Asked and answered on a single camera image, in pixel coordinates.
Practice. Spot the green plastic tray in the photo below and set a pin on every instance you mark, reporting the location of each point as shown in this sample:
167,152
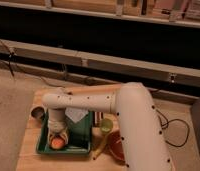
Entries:
80,137

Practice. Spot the orange brown bowl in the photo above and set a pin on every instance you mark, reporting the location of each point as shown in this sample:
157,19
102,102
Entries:
115,146

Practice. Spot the red striped object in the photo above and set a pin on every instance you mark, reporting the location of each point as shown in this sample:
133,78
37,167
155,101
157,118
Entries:
98,118

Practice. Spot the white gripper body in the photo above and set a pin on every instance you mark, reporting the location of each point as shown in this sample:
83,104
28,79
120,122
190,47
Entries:
56,120

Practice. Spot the orange red apple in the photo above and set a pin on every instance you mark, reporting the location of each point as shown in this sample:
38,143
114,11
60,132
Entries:
57,143

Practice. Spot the small metal cup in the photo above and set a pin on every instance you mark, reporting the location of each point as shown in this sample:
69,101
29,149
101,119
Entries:
38,113

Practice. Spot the white folded paper napkin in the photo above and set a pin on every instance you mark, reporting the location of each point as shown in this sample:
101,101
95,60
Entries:
75,114

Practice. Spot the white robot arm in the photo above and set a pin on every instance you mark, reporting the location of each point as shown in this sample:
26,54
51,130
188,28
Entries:
142,137

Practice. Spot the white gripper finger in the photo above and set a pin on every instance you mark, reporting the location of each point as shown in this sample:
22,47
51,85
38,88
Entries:
50,138
65,136

